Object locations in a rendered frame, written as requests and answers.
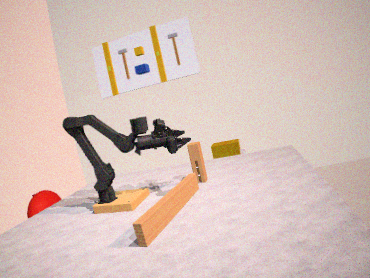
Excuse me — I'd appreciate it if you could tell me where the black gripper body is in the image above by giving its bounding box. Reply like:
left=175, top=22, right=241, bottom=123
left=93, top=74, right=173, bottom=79
left=149, top=125, right=176, bottom=154

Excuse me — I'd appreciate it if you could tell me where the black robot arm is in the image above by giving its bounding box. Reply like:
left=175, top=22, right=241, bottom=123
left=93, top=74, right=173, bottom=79
left=62, top=115, right=165, bottom=204

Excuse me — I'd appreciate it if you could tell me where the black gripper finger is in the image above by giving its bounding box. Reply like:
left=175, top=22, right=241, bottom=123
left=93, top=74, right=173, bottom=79
left=167, top=126, right=185, bottom=137
left=174, top=135, right=191, bottom=152

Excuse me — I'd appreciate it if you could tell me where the wooden post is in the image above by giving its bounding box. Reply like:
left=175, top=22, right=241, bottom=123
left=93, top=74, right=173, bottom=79
left=187, top=141, right=208, bottom=184

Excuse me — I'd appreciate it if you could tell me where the light wooden plank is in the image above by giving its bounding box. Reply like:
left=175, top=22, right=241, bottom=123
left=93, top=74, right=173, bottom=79
left=132, top=173, right=199, bottom=247

